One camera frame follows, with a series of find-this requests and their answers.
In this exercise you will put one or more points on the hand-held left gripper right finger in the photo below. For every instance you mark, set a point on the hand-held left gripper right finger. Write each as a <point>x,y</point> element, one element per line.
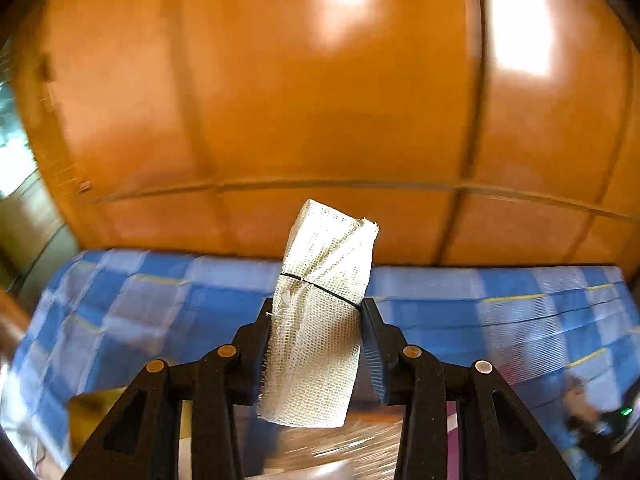
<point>372,355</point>

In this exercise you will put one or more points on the purple cardboard box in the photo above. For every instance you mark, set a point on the purple cardboard box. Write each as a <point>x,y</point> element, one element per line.
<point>452,430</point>

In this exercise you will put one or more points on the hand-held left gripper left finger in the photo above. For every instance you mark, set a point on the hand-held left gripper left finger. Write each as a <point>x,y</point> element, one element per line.
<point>250,360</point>

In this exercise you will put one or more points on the blue plaid bedsheet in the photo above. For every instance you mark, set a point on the blue plaid bedsheet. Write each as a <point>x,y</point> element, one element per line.
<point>150,310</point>

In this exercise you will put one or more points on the wooden wardrobe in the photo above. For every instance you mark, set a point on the wooden wardrobe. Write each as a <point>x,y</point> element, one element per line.
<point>300,110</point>

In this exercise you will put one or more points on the beige gauze cloth bundle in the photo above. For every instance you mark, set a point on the beige gauze cloth bundle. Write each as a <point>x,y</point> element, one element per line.
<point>315,340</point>

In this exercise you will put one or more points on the gold bag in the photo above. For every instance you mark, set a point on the gold bag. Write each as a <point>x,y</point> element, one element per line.
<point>90,410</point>

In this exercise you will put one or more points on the silver embossed tissue box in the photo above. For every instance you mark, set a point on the silver embossed tissue box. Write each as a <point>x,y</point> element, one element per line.
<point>325,450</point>

